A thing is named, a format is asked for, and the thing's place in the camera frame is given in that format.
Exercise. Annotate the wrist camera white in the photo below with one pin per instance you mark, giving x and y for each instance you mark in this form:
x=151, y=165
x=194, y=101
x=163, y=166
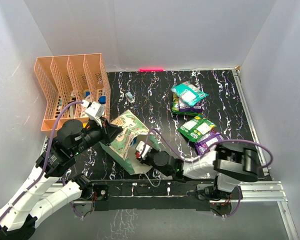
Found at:
x=142, y=150
x=94, y=111

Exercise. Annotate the orange plastic file organizer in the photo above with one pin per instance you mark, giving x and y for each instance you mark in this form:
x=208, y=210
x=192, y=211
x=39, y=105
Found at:
x=66, y=78

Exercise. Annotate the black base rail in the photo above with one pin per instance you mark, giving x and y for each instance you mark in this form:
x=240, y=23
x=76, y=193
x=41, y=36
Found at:
x=139, y=194

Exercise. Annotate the green Fox's candy bag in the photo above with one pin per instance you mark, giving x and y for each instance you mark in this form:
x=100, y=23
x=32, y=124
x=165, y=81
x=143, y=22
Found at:
x=187, y=113

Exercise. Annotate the purple Fox's candy bag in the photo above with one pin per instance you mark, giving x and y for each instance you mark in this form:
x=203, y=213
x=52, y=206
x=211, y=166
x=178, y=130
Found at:
x=184, y=107

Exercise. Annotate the teal white candy bag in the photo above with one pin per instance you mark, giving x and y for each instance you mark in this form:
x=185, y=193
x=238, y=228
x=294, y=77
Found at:
x=189, y=93

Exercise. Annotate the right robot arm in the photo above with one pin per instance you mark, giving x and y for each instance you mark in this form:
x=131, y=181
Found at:
x=227, y=163

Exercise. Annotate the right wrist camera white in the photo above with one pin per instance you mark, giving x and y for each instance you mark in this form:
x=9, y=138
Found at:
x=142, y=150

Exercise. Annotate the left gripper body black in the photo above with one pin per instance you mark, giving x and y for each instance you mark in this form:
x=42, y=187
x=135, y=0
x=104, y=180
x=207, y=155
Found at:
x=106, y=135

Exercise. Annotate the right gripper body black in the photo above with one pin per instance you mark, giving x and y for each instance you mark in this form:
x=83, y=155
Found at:
x=149, y=160

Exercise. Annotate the pink tape strip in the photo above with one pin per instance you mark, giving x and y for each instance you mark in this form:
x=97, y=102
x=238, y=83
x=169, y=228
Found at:
x=151, y=69

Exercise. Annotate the white lotion bottle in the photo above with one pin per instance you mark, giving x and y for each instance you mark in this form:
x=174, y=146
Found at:
x=87, y=96

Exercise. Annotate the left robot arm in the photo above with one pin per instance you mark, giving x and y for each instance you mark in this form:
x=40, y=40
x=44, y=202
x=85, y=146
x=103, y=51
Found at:
x=26, y=210

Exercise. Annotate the green illustrated paper bag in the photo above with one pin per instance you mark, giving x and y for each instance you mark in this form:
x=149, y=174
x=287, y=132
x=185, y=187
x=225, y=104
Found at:
x=122, y=150

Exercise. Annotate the orange green Fox's bag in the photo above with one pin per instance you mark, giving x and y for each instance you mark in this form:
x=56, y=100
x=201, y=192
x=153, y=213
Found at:
x=196, y=128

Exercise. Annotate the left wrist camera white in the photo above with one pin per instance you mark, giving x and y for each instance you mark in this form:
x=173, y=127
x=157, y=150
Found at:
x=94, y=111

